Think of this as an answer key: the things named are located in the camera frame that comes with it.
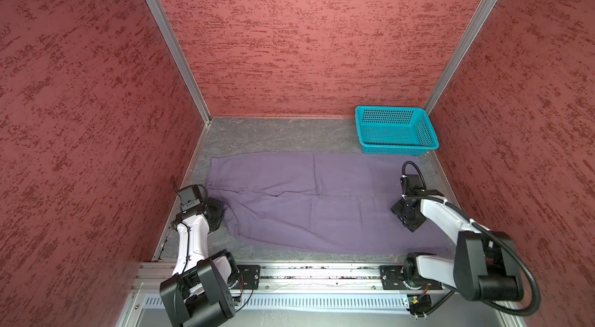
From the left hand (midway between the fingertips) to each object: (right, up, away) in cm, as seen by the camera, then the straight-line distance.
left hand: (226, 211), depth 85 cm
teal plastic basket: (+77, +32, +32) cm, 90 cm away
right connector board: (+66, -25, -14) cm, 72 cm away
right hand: (+66, -4, +2) cm, 66 cm away
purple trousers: (+35, +1, +6) cm, 36 cm away
